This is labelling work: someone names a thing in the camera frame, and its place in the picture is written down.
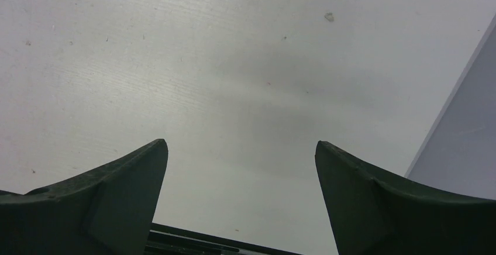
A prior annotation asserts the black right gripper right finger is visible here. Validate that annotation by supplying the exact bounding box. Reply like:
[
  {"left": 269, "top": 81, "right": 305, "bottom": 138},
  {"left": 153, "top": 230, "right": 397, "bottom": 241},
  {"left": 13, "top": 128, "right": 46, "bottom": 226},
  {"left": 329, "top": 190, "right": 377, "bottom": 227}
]
[{"left": 315, "top": 141, "right": 495, "bottom": 254}]

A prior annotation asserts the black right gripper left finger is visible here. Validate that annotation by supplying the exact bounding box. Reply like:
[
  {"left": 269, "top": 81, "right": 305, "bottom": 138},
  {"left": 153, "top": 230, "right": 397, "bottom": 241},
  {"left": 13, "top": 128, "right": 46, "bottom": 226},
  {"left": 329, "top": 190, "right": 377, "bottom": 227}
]
[{"left": 1, "top": 139, "right": 168, "bottom": 254}]

